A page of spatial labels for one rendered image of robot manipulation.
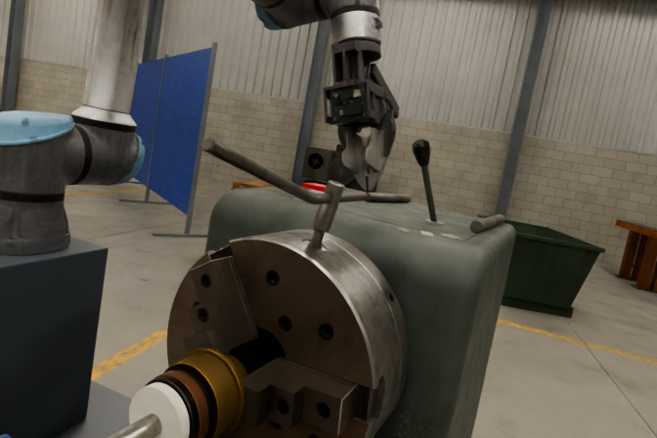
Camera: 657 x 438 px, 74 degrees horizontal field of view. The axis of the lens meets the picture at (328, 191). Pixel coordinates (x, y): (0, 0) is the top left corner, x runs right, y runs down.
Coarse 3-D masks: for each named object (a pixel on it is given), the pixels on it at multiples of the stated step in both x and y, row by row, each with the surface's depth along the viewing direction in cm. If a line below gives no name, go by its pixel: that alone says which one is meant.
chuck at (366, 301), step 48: (240, 240) 55; (288, 240) 54; (192, 288) 59; (288, 288) 52; (336, 288) 49; (288, 336) 52; (336, 336) 49; (384, 336) 51; (384, 384) 50; (240, 432) 55; (288, 432) 52
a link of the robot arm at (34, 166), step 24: (0, 120) 70; (24, 120) 70; (48, 120) 72; (72, 120) 77; (0, 144) 69; (24, 144) 70; (48, 144) 72; (72, 144) 77; (0, 168) 70; (24, 168) 71; (48, 168) 73; (72, 168) 77; (24, 192) 71; (48, 192) 74
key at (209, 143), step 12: (204, 144) 33; (216, 144) 33; (216, 156) 34; (228, 156) 34; (240, 156) 36; (240, 168) 37; (252, 168) 38; (264, 168) 39; (264, 180) 40; (276, 180) 41; (288, 180) 44; (288, 192) 44; (300, 192) 46
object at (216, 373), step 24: (192, 360) 45; (216, 360) 45; (168, 384) 41; (192, 384) 42; (216, 384) 43; (240, 384) 45; (192, 408) 40; (216, 408) 42; (240, 408) 44; (192, 432) 40; (216, 432) 42
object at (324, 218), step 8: (328, 184) 53; (336, 184) 53; (328, 192) 53; (336, 192) 53; (336, 200) 53; (320, 208) 54; (328, 208) 53; (336, 208) 54; (320, 216) 54; (328, 216) 54; (320, 224) 54; (328, 224) 54; (320, 232) 54; (312, 240) 55; (320, 240) 55
